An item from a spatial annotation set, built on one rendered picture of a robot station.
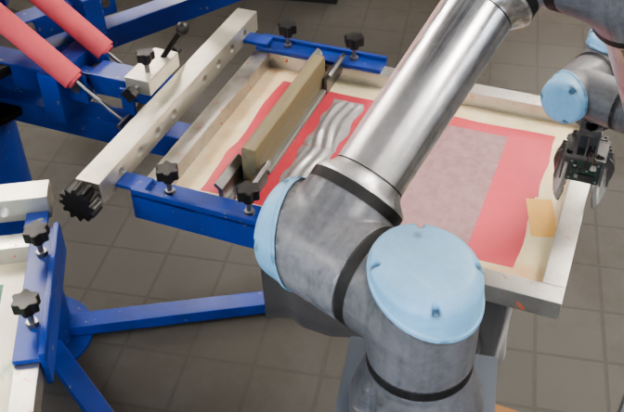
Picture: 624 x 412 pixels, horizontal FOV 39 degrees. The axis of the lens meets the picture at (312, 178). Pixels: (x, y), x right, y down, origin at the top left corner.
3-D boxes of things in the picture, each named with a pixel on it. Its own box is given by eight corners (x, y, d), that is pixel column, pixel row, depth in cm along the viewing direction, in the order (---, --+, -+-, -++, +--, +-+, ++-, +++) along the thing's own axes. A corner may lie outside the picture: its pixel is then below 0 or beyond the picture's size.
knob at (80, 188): (114, 207, 162) (108, 175, 158) (97, 226, 158) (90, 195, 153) (80, 198, 164) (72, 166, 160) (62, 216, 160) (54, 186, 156)
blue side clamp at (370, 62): (386, 82, 200) (387, 56, 196) (379, 94, 197) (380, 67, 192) (266, 58, 209) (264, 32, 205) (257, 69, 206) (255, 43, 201)
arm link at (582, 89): (607, 99, 127) (642, 69, 133) (539, 72, 132) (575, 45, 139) (597, 144, 132) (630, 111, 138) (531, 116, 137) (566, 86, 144)
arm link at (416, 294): (433, 415, 88) (443, 324, 79) (331, 346, 95) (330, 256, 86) (499, 344, 94) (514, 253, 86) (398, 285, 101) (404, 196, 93)
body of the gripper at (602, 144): (555, 180, 153) (567, 123, 146) (564, 152, 159) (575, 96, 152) (601, 190, 151) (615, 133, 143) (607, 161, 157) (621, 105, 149)
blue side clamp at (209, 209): (292, 238, 160) (291, 210, 156) (281, 256, 157) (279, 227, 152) (148, 201, 169) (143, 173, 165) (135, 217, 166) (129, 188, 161)
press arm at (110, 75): (176, 94, 189) (174, 73, 186) (162, 109, 185) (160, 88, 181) (107, 79, 194) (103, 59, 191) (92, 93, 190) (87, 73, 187)
